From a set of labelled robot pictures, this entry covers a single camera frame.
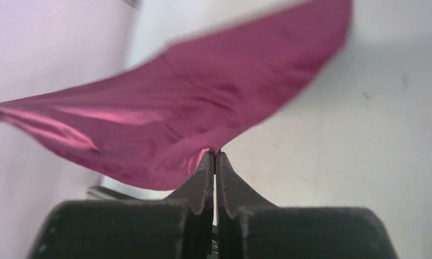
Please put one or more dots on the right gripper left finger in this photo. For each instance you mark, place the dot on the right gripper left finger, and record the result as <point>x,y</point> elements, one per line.
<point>198,193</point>

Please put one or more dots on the maroon satin cloth napkin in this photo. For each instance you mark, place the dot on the maroon satin cloth napkin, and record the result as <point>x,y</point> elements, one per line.
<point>149,127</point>

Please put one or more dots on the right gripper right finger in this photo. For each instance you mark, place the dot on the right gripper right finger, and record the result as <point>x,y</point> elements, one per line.
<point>233,194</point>

